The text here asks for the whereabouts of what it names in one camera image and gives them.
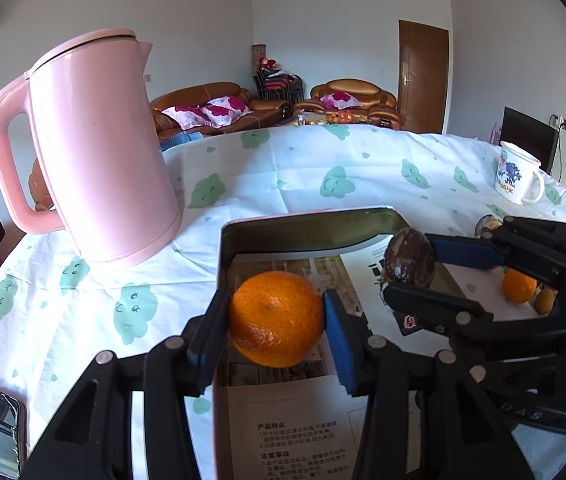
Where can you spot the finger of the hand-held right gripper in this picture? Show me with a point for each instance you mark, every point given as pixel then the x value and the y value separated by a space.
pixel 428 310
pixel 468 252

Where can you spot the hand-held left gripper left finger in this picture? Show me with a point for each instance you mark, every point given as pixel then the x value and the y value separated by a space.
pixel 213 332

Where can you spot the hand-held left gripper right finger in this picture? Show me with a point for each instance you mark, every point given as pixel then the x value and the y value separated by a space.
pixel 339 342

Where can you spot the dark purple passion fruit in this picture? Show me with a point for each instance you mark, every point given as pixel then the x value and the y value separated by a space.
pixel 408 255

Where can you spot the orange mandarin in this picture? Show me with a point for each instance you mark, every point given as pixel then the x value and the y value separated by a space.
pixel 273 320

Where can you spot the small orange citrus fruit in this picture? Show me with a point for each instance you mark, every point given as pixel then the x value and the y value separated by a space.
pixel 519 287

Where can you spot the pink metal tin box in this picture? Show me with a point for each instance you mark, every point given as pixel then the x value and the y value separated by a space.
pixel 308 230

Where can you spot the opened passion fruit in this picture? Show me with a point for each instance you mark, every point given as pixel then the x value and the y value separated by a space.
pixel 487 225

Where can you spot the small yellow-green fruit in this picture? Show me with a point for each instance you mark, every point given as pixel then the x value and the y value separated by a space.
pixel 545 301

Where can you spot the white mug blue cartoon print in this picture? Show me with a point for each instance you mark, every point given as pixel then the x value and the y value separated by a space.
pixel 513 175

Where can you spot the printed paper leaflet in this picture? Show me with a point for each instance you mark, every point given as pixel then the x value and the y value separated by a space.
pixel 293 425

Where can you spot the black television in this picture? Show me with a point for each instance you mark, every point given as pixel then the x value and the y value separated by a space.
pixel 525 135

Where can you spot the white tablecloth green cloud print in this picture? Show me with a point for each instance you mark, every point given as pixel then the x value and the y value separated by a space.
pixel 288 180

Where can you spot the brown leather armchair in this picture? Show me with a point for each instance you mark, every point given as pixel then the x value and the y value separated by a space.
pixel 378 102

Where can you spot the brown wooden door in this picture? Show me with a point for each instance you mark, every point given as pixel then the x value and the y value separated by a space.
pixel 423 75

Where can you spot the cluttered coffee table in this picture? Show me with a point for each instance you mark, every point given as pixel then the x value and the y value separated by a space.
pixel 333 119

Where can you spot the pink floral armchair cushion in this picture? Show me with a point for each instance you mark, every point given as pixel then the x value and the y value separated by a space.
pixel 340 101

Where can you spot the pink electric kettle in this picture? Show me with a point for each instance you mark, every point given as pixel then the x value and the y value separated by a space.
pixel 98 150

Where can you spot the pink floral pillow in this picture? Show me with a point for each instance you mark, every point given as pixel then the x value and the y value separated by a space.
pixel 185 116
pixel 228 107

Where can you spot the black smartphone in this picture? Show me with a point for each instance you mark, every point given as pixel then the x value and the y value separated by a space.
pixel 5 430

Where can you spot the brown leather sofa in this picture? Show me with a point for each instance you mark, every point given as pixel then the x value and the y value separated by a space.
pixel 198 94

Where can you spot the tall patterned vase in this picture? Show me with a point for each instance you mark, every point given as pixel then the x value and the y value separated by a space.
pixel 259 55

